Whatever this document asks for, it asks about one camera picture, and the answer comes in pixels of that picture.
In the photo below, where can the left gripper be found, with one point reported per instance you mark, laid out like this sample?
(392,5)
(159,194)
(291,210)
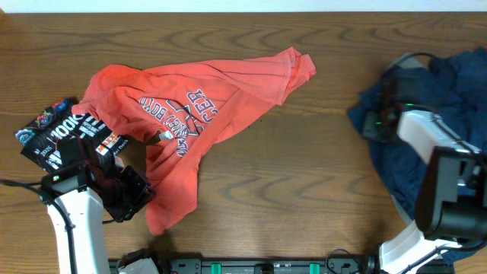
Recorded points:
(141,191)

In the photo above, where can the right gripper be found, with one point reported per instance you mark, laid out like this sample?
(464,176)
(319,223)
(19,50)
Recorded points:
(369,130)

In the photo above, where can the red printed t-shirt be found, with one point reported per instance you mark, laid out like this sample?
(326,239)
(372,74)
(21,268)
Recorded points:
(180,111)

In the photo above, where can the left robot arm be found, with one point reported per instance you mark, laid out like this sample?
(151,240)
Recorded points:
(76,199)

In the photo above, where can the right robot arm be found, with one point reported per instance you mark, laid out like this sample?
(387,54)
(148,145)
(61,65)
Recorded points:
(450,211)

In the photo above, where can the black printed folded shirt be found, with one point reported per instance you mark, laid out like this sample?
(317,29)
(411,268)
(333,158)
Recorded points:
(42,137)

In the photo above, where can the navy blue garment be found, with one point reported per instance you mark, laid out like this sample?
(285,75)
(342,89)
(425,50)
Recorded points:
(456,88)

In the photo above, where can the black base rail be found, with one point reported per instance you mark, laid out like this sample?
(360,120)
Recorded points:
(266,266)

